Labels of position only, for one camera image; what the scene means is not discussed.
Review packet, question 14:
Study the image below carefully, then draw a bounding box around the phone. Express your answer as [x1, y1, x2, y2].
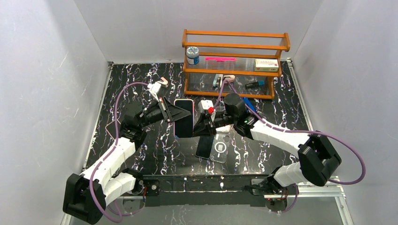
[195, 136, 214, 159]
[174, 99, 194, 138]
[105, 121, 116, 140]

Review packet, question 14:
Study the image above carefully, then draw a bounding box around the clear grey phone case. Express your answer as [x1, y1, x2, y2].
[210, 133, 230, 163]

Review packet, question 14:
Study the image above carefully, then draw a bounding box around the clear magsafe phone case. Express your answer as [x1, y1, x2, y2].
[216, 125, 231, 134]

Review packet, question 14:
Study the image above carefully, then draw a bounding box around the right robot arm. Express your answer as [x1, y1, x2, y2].
[193, 93, 342, 192]

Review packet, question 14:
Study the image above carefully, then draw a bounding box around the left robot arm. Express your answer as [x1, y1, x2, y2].
[62, 98, 191, 225]

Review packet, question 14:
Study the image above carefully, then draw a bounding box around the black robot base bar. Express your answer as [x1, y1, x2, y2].
[122, 173, 298, 208]

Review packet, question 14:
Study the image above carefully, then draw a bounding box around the blue phone case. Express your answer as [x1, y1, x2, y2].
[242, 97, 257, 113]

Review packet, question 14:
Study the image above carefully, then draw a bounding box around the pink white stapler on table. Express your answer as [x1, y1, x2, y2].
[158, 77, 168, 88]

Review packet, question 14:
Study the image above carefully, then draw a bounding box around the light blue stapler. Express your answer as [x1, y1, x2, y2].
[212, 74, 221, 88]

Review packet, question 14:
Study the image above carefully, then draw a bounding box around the black marker pen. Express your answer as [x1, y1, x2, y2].
[245, 81, 265, 89]

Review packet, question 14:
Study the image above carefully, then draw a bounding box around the orange wooden shelf rack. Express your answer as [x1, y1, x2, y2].
[182, 29, 291, 99]

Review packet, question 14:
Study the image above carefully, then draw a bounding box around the pink utility knife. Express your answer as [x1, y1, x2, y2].
[205, 57, 236, 62]

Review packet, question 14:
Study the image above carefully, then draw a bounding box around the blue jar with white lid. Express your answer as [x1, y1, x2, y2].
[186, 46, 199, 65]

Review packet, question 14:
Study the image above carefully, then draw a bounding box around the white cardboard box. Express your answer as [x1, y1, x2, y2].
[255, 59, 279, 73]

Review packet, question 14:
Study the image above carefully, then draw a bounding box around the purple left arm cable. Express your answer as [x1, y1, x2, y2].
[89, 82, 153, 224]

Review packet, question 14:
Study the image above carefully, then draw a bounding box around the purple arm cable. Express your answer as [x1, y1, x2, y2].
[89, 82, 153, 224]
[213, 79, 366, 214]

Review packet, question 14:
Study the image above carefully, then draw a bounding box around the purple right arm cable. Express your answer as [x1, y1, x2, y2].
[213, 79, 366, 214]

